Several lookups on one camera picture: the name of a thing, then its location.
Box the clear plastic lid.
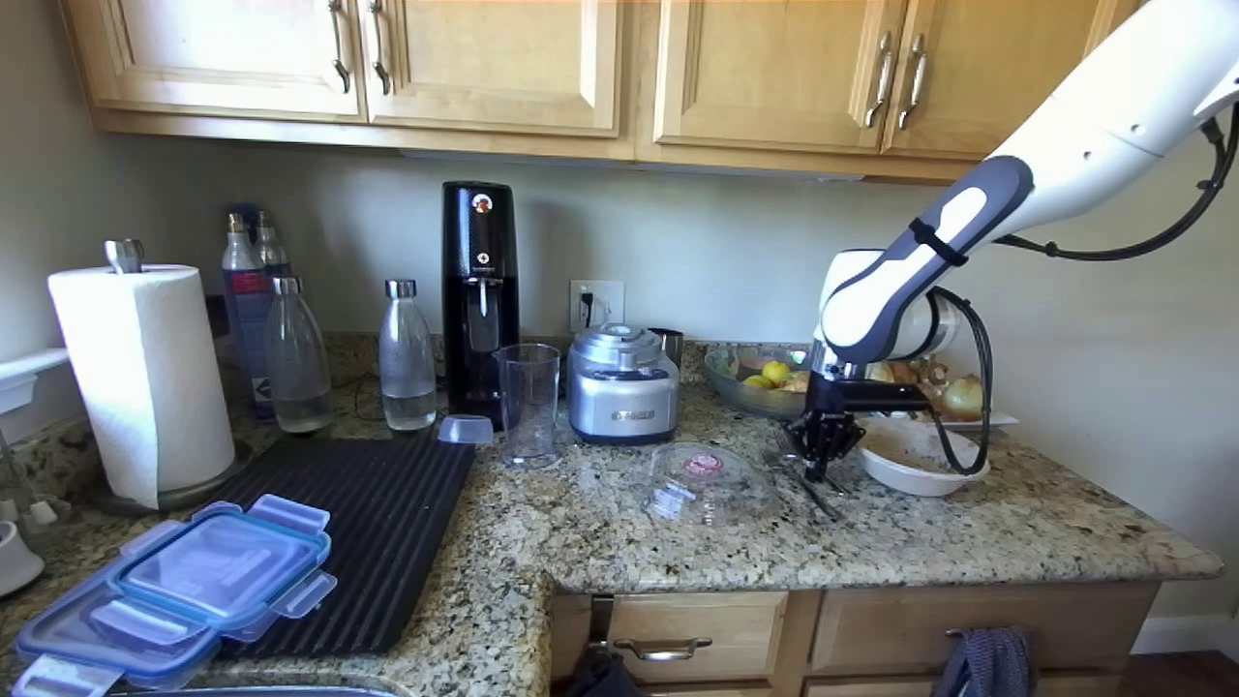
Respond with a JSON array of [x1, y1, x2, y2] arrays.
[[647, 447, 743, 522]]

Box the blue grey hanging towel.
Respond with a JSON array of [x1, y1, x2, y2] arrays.
[[934, 628, 1036, 697]]

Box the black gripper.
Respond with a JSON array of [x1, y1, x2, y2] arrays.
[[789, 377, 931, 481]]

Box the white ceramic top bowl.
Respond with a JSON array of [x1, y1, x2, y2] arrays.
[[860, 419, 987, 477]]

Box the brown onion back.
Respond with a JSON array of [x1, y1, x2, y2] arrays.
[[940, 377, 987, 419]]

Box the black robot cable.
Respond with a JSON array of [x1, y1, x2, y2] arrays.
[[920, 108, 1239, 481]]

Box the paper towel roll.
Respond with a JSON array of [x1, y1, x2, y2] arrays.
[[45, 237, 235, 513]]

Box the dark tinted bottle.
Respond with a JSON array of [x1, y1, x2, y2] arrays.
[[222, 200, 290, 413]]

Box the silver food processor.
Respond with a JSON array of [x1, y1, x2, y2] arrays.
[[569, 321, 679, 442]]

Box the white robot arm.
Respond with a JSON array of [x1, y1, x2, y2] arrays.
[[787, 0, 1239, 481]]

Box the black soda maker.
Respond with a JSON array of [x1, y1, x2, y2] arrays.
[[443, 184, 519, 419]]

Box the wooden upper cabinets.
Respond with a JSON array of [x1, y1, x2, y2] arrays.
[[63, 0, 1137, 184]]

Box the white ceramic bottom bowl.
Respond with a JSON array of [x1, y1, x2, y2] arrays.
[[869, 468, 983, 499]]

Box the blue lidded plastic container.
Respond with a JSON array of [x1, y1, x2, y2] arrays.
[[10, 495, 338, 697]]

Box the white wall outlet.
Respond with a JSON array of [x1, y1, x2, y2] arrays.
[[569, 279, 625, 335]]

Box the white ceramic bowl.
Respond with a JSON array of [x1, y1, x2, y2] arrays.
[[860, 419, 987, 477], [869, 468, 983, 499]]

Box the clear glass bottle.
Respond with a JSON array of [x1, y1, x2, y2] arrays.
[[379, 279, 438, 435]]

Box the clear glass carafe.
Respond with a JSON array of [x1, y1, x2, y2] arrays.
[[265, 274, 330, 435]]

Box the glass fruit bowl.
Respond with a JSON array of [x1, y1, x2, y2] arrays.
[[702, 344, 808, 419]]

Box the clear measuring cup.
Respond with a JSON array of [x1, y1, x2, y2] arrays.
[[496, 344, 560, 468]]

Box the black drying mat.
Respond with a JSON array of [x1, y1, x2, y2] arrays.
[[222, 438, 475, 660]]

